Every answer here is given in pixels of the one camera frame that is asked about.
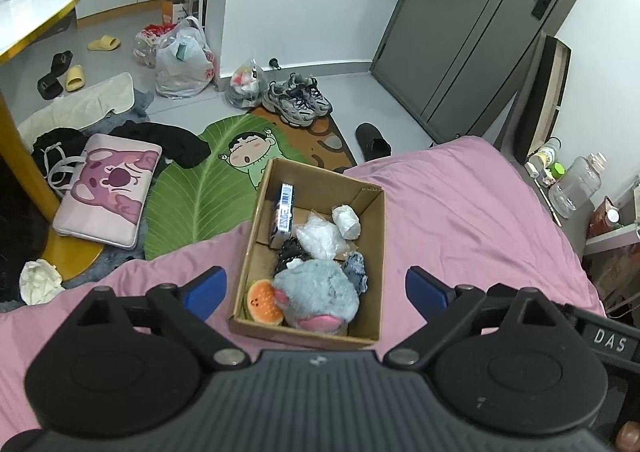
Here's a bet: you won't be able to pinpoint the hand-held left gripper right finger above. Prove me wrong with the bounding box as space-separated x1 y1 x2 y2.
381 266 572 374

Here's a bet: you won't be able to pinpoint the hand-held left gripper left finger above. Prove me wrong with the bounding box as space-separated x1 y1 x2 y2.
65 266 252 374

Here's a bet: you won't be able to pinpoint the burger plush toy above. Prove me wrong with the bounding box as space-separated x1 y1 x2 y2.
243 279 286 328

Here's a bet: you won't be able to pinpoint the white wrapper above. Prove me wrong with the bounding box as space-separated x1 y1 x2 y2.
331 204 362 241

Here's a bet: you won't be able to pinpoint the grey elephant plush toy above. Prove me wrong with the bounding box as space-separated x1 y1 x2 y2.
272 252 371 336

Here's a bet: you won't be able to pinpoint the white plastic packet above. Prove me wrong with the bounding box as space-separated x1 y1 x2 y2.
294 213 351 261

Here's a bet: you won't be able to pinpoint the person's right hand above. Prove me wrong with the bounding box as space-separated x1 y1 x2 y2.
615 421 640 452

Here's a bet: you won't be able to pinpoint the pink bedsheet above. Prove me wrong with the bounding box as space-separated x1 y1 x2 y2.
0 134 608 438

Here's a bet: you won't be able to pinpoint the white bedside shelf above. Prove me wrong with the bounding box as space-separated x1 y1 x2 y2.
584 222 640 258

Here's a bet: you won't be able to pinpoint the green leaf mat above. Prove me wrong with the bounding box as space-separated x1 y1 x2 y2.
144 114 276 261

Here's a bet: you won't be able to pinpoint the blue carton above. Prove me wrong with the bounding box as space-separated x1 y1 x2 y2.
271 182 296 241

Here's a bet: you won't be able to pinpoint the brown carton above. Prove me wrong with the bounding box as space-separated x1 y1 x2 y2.
589 196 624 238

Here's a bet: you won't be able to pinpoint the pink laptop bag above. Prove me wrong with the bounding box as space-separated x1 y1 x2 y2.
52 133 164 251

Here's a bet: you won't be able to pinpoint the black clothing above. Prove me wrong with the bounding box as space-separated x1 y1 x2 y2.
117 121 210 171

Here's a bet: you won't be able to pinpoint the clear plastic jar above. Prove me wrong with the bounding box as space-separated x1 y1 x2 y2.
548 154 604 219

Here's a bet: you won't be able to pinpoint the black shoe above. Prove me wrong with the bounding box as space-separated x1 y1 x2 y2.
355 122 393 162

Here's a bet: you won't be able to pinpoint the crumpled white paper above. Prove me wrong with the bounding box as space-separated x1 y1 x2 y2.
19 259 66 306

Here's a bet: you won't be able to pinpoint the white bottle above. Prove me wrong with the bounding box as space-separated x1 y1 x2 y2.
527 139 564 174

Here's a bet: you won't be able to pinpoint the brown floor mat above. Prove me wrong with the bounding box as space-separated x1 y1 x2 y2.
250 104 359 176

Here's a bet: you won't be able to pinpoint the grey sneaker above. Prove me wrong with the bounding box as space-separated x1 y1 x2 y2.
262 78 319 128
287 73 334 118

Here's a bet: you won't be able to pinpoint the clear plastic bag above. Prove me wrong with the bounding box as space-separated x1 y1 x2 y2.
225 58 269 111

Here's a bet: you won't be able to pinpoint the white towel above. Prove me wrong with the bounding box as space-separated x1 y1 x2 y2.
17 72 136 146

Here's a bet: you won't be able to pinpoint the white plastic bag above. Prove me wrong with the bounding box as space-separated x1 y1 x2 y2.
154 16 217 100

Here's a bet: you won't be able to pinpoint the leaning wooden board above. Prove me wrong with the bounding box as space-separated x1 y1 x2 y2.
515 34 573 166

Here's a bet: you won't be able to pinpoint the yellow slipper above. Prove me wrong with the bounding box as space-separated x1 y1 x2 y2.
65 64 85 93
87 34 122 52

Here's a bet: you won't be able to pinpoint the plastic bag red print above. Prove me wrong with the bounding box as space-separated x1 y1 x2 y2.
133 23 174 69

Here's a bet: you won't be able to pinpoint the black slipper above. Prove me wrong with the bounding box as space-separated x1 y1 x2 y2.
50 51 75 76
37 73 65 101

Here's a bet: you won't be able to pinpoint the grey door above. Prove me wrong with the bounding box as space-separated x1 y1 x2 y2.
371 0 602 146

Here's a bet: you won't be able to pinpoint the small cardboard box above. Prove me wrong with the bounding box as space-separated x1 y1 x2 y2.
160 0 199 28

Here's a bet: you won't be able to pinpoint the black bag grey straps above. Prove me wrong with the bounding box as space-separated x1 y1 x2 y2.
32 128 94 199

